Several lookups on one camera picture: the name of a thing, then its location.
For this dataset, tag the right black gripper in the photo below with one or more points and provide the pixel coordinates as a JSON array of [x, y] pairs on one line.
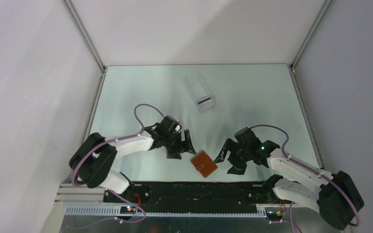
[[238, 168]]

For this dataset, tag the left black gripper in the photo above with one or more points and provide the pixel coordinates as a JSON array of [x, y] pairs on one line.
[[186, 146]]

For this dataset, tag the brown leather card holder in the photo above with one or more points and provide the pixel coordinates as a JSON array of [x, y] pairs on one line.
[[204, 164]]

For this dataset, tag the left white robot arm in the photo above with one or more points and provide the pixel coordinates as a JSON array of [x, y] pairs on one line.
[[92, 162]]

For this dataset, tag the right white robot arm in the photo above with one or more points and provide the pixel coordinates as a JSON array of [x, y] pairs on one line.
[[332, 195]]

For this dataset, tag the card with black stripe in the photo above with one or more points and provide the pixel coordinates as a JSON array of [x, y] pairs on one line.
[[205, 101]]

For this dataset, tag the clear plastic card box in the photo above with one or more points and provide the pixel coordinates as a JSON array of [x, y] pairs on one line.
[[198, 90]]

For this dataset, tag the right circuit board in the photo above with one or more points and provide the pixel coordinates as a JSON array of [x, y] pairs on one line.
[[275, 213]]

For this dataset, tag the circuit board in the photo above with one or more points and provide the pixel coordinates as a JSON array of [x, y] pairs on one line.
[[275, 213], [128, 209]]

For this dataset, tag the left circuit board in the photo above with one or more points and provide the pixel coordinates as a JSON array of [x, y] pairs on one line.
[[128, 209]]

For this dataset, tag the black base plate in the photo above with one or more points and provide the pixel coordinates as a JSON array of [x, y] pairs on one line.
[[200, 197]]

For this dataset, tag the aluminium frame rail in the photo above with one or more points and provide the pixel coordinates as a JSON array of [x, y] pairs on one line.
[[99, 201]]

